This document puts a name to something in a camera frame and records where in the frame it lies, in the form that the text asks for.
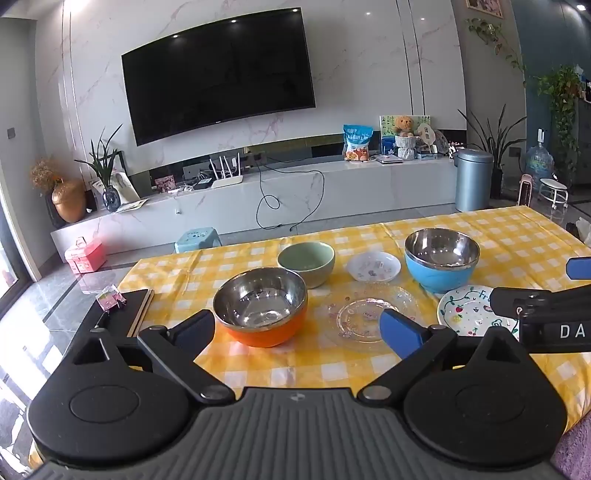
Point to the clear glass plate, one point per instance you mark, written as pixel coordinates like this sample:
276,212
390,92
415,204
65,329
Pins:
355,314

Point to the small pink packet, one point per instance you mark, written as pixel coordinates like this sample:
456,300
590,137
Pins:
109,300

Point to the wall picture frame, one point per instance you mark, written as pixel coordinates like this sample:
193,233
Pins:
485,5

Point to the large water bottle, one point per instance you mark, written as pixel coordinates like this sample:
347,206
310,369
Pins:
539,161

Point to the teddy bear bouquet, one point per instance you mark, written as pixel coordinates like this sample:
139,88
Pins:
406,138

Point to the small pink photo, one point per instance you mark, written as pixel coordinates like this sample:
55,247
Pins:
165,184

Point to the dried flowers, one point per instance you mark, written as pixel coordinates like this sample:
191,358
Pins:
44,173

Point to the white round stool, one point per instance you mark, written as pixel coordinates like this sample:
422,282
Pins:
553,184

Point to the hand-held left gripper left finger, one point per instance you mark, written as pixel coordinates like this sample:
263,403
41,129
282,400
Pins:
198,330

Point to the round paddle fan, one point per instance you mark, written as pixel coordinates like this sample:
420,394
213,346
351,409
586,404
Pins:
428,134

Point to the white marble tv cabinet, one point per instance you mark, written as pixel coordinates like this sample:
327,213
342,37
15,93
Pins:
369,194

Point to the blue steel bowl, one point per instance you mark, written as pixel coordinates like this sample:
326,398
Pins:
434,277

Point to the decorative display plate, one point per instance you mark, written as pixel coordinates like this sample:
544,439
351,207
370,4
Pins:
442,141

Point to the light blue plastic stool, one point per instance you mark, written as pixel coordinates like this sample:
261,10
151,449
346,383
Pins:
196,237

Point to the green leafy plant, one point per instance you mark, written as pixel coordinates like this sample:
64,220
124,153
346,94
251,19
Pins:
104,159

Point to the pink box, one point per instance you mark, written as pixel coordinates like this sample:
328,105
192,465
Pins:
85,256

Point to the gold vase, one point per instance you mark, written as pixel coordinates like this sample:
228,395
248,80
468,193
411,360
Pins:
69,203

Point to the white router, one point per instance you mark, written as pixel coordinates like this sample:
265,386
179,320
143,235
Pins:
226,181

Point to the white painted plate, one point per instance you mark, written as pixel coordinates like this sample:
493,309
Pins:
461,314

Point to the white plastic bag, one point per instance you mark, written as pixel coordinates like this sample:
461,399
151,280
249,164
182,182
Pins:
582,230

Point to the hanging vine plant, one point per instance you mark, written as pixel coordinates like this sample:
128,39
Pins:
561,92

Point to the grey metal trash can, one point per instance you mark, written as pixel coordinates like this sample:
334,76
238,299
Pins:
472,182

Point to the trailing green vine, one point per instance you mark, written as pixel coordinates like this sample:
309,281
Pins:
494,37

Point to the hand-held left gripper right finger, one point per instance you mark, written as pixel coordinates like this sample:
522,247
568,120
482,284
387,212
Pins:
399,332

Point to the green ceramic bowl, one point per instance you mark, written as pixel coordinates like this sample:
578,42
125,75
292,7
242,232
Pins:
314,272

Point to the black picture frame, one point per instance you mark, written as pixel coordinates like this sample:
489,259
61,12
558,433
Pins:
119,159

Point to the yellow checked tablecloth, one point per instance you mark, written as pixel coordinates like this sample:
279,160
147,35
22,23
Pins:
508,240

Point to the pink heater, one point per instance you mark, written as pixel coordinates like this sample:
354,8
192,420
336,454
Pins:
525,191

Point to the black wall television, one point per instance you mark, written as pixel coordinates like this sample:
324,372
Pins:
217,74

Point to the orange steel bowl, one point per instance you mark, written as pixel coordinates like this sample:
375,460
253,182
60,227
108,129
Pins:
258,302

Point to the blue glass vase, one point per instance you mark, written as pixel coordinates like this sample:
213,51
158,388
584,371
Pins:
111,199

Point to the small white printed plate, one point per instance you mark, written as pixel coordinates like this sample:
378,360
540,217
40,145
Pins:
374,266

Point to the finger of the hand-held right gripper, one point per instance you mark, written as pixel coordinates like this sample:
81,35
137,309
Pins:
581,268
535,300

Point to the green painting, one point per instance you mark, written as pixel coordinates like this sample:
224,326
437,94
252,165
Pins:
387,134

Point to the blue snack bag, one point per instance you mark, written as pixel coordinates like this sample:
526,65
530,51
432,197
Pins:
358,145

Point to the dark blue cabinet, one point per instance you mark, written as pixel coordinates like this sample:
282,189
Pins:
582,147

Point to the tall plant in black pot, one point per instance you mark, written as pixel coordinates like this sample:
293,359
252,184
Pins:
496,138

